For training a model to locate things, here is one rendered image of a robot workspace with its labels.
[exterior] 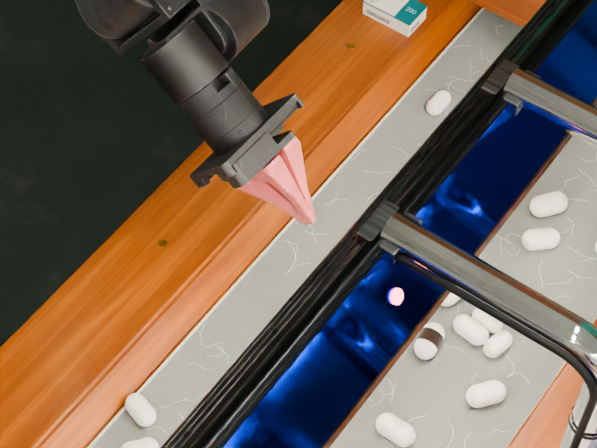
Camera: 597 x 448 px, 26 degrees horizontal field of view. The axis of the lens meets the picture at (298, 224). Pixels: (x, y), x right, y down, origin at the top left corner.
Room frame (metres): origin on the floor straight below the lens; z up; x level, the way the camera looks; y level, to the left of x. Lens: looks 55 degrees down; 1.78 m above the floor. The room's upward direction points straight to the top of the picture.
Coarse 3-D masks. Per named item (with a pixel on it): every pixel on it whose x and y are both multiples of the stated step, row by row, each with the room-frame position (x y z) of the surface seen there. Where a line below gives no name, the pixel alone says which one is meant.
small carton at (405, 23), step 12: (372, 0) 0.99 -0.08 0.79; (384, 0) 0.99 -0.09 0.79; (396, 0) 0.99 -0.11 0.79; (408, 0) 0.99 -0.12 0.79; (372, 12) 0.99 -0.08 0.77; (384, 12) 0.98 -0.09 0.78; (396, 12) 0.97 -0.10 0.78; (408, 12) 0.97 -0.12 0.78; (420, 12) 0.98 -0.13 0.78; (384, 24) 0.98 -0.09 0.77; (396, 24) 0.97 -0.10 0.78; (408, 24) 0.96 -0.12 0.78; (408, 36) 0.96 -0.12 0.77
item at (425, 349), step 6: (426, 324) 0.61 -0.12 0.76; (432, 324) 0.60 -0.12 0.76; (438, 324) 0.61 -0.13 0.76; (438, 330) 0.60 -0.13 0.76; (420, 342) 0.59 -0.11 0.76; (426, 342) 0.59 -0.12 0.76; (414, 348) 0.58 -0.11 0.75; (420, 348) 0.58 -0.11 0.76; (426, 348) 0.58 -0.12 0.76; (432, 348) 0.58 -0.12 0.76; (420, 354) 0.58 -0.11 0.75; (426, 354) 0.58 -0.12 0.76; (432, 354) 0.58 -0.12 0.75
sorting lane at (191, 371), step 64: (448, 64) 0.94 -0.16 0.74; (384, 128) 0.85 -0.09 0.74; (320, 192) 0.77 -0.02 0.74; (576, 192) 0.77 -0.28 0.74; (320, 256) 0.69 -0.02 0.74; (512, 256) 0.69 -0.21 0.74; (576, 256) 0.69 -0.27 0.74; (256, 320) 0.62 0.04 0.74; (448, 320) 0.62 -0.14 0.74; (192, 384) 0.55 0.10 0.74; (384, 384) 0.55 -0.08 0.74; (448, 384) 0.55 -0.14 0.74; (512, 384) 0.55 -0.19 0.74
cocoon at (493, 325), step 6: (474, 312) 0.62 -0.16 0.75; (480, 312) 0.62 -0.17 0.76; (474, 318) 0.62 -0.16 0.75; (480, 318) 0.61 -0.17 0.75; (486, 318) 0.61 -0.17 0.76; (492, 318) 0.61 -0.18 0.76; (486, 324) 0.61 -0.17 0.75; (492, 324) 0.61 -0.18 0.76; (498, 324) 0.61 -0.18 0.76; (492, 330) 0.60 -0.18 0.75; (498, 330) 0.61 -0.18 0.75
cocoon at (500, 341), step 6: (492, 336) 0.60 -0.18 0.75; (498, 336) 0.59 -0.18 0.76; (504, 336) 0.59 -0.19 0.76; (510, 336) 0.60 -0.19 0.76; (486, 342) 0.59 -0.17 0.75; (492, 342) 0.59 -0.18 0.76; (498, 342) 0.59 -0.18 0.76; (504, 342) 0.59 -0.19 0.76; (510, 342) 0.59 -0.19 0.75; (486, 348) 0.58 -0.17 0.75; (492, 348) 0.58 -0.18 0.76; (498, 348) 0.58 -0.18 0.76; (504, 348) 0.58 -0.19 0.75; (486, 354) 0.58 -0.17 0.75; (492, 354) 0.58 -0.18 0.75; (498, 354) 0.58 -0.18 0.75
